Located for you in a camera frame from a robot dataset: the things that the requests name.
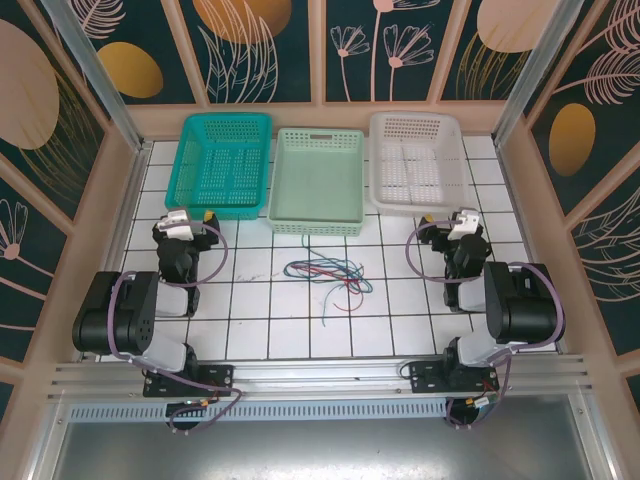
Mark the teal plastic basket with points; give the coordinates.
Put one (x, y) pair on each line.
(220, 165)

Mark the aluminium frame post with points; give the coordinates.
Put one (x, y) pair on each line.
(540, 70)
(100, 85)

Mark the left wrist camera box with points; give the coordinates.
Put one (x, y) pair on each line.
(180, 222)

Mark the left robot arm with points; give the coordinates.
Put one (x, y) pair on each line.
(115, 320)

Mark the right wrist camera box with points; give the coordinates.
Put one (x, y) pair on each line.
(462, 225)

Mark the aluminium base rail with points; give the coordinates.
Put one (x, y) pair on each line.
(320, 372)

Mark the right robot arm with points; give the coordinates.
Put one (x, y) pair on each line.
(525, 300)

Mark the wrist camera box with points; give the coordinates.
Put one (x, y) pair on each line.
(180, 222)
(462, 225)

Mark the light green plastic basket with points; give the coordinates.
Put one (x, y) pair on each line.
(315, 185)

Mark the steel sheet panel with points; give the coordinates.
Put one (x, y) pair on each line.
(320, 450)

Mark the white plastic basket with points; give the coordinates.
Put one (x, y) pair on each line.
(420, 165)

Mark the red black power lead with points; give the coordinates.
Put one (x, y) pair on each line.
(202, 401)
(472, 401)

